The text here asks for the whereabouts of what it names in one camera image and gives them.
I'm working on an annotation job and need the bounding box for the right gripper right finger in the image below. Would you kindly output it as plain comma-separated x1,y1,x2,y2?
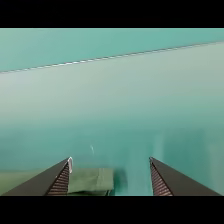
148,156,222,197

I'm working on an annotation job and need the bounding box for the green garment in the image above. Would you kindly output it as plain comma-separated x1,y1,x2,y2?
0,167,115,197

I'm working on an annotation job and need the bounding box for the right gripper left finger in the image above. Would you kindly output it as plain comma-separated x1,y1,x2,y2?
2,156,74,197

